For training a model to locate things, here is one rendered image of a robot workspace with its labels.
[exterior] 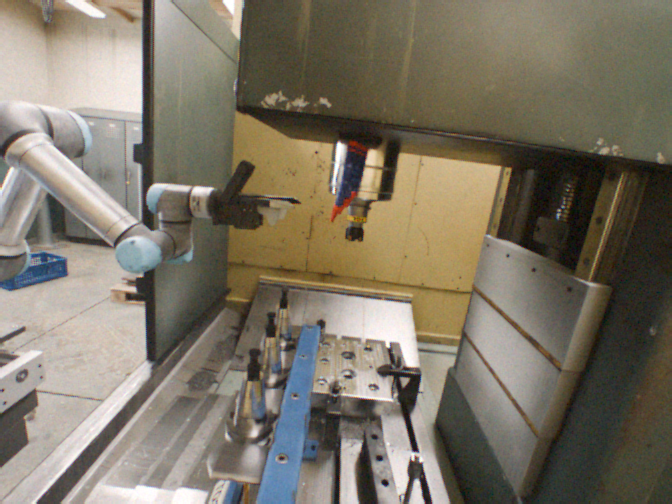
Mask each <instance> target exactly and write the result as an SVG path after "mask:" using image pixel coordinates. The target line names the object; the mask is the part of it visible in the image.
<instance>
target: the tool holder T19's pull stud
mask: <svg viewBox="0 0 672 504"><path fill-rule="evenodd" d="M260 355H261V350H260V349H258V348H252V349H250V350H249V356H251V357H250V363H249V364H248V365H247V378H248V379H251V380H255V379H258V378H259V377H260V370H261V365H260V364H259V363H258V359H259V356H260Z"/></svg>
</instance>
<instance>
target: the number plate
mask: <svg viewBox="0 0 672 504"><path fill-rule="evenodd" d="M229 484H230V481H222V480H220V481H219V482H218V483H216V485H215V487H214V490H213V492H212V495H211V497H210V500H209V502H208V504H222V503H223V501H224V498H225V495H226V492H227V489H228V487H229Z"/></svg>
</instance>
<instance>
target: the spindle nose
mask: <svg viewBox="0 0 672 504"><path fill-rule="evenodd" d="M347 146H348V145H343V144H340V143H339V140H333V145H332V154H331V163H330V171H329V180H328V185H329V187H328V192H329V193H330V194H332V195H336V196H337V195H338V194H337V192H338V191H339V186H340V185H341V184H340V181H341V180H342V175H343V174H344V173H343V169H344V168H345V167H344V164H345V162H346V161H345V158H346V157H347V155H346V152H347V151H348V149H347ZM401 151H402V149H401V148H398V147H394V146H390V145H384V144H382V145H381V146H380V147H379V148H378V149H377V150H373V149H368V155H367V160H366V161H365V163H366V165H365V167H364V168H365V170H364V172H363V177H362V182H360V187H358V192H357V194H356V195H355V197H354V198H353V199H360V200H368V201H380V202H390V201H392V200H393V195H394V193H395V188H396V182H397V176H398V170H399V164H400V158H401Z"/></svg>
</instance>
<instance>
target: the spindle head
mask: <svg viewBox="0 0 672 504"><path fill-rule="evenodd" d="M238 106H239V107H241V111H242V112H244V113H246V114H248V115H249V116H251V117H253V118H255V119H256V120H258V121H260V122H262V123H264V124H265V125H267V126H269V127H271V128H272V129H274V130H276V131H278V132H280V133H281V134H283V135H285V136H287V137H288V138H290V139H296V140H304V141H312V142H320V143H328V144H333V140H339V132H342V133H350V134H358V135H365V136H373V137H381V138H383V141H382V144H384V145H390V146H394V147H398V148H401V149H402V151H401V153H405V154H412V155H420V156H427V157H435V158H442V159H450V160H457V161H464V162H472V163H479V164H486V165H493V166H500V167H507V168H514V169H521V170H544V171H626V172H661V173H672V0H244V9H243V25H242V40H241V56H240V73H239V89H238Z"/></svg>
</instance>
